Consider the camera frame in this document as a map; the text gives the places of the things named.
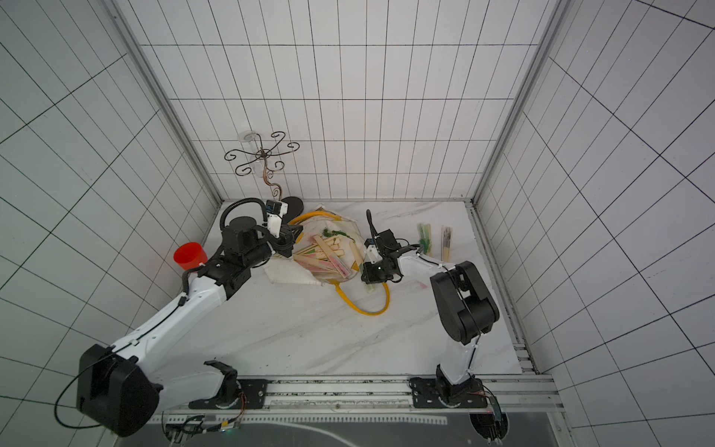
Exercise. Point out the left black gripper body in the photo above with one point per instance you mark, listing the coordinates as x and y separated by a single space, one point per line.
260 252

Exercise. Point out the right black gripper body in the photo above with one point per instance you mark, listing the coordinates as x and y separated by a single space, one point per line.
374 268

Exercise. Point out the white canvas tote bag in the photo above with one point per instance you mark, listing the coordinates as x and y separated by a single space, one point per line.
309 264

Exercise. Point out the green tasselled folding fan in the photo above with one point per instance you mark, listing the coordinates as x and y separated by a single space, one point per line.
425 238

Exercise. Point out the grey pink folding fan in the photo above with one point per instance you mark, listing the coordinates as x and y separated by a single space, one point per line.
446 243

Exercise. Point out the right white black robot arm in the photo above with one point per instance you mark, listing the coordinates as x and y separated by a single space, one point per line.
466 308

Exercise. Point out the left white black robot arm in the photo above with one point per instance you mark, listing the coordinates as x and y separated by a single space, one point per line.
118 387

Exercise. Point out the pink green fan in bag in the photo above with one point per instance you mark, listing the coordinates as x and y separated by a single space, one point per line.
332 257

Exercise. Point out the red plastic goblet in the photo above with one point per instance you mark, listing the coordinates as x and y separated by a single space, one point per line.
189 256

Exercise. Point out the black scrolled metal stand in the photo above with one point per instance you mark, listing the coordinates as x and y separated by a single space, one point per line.
266 160

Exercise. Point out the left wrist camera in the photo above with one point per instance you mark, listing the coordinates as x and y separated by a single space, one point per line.
275 211

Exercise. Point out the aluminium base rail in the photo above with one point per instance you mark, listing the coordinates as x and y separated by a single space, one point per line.
384 395

